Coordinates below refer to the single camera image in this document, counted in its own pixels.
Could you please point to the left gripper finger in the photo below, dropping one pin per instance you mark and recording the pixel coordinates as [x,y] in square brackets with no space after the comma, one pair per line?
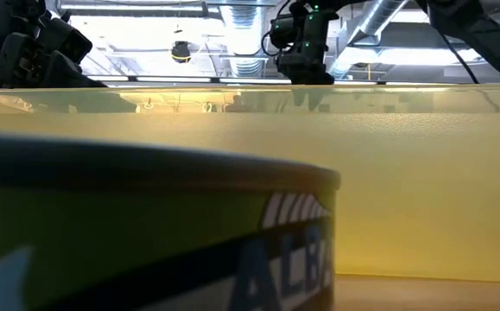
[72,78]

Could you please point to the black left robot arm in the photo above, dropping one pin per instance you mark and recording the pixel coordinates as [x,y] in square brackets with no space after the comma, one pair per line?
[8,13]

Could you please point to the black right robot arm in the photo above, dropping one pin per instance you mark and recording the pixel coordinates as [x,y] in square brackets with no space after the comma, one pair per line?
[491,39]

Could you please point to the black hanging ceiling lamp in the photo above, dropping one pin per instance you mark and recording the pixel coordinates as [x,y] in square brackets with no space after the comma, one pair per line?
[181,52]

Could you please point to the green-labelled tuna can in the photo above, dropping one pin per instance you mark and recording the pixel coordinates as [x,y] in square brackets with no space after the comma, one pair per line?
[124,224]

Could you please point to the yellow translucent plastic tray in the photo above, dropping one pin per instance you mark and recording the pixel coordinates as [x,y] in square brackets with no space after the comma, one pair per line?
[426,194]

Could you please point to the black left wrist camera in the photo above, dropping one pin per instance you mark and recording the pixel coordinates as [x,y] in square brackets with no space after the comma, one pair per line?
[70,43]

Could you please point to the silver ventilation duct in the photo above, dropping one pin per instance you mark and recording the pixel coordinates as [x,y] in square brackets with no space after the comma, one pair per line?
[375,17]
[245,30]

